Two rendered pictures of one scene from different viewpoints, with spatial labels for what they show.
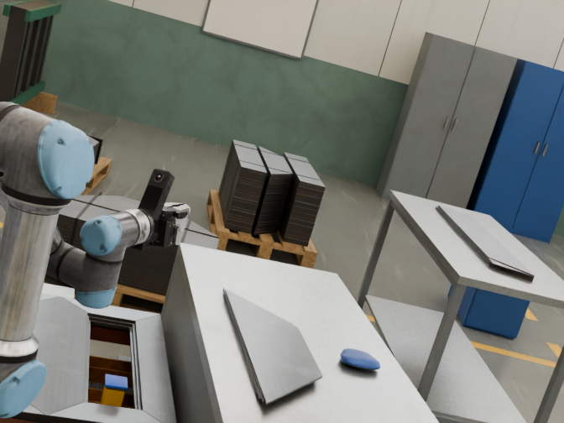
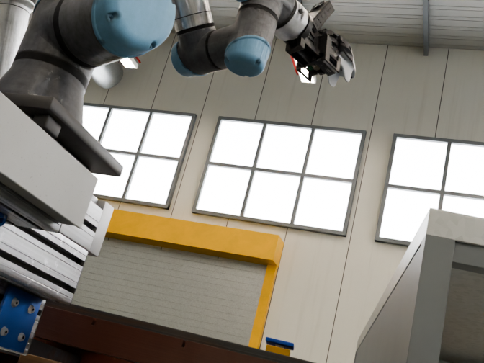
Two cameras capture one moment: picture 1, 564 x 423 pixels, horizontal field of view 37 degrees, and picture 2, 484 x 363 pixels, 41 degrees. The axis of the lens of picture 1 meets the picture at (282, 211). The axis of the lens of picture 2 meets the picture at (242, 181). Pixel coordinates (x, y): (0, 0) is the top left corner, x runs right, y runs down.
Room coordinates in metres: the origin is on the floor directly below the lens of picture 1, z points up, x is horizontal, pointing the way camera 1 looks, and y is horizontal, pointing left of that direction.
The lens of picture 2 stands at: (0.73, -0.17, 0.71)
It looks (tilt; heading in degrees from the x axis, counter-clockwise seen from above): 20 degrees up; 26
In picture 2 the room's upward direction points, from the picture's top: 15 degrees clockwise
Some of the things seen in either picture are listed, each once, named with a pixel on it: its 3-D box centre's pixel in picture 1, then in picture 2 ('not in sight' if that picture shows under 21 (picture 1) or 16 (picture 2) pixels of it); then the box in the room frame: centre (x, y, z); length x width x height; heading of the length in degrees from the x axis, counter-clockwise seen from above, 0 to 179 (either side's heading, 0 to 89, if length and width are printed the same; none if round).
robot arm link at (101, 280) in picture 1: (92, 275); (243, 43); (1.63, 0.34, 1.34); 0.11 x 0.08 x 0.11; 70
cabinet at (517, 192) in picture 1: (532, 151); not in sight; (10.12, -2.64, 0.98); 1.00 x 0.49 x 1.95; 96
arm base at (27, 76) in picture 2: not in sight; (41, 99); (1.42, 0.54, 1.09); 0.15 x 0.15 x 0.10
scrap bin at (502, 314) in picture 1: (492, 284); not in sight; (6.33, -1.71, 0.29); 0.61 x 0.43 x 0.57; 5
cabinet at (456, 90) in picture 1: (444, 126); not in sight; (10.01, -1.54, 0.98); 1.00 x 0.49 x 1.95; 96
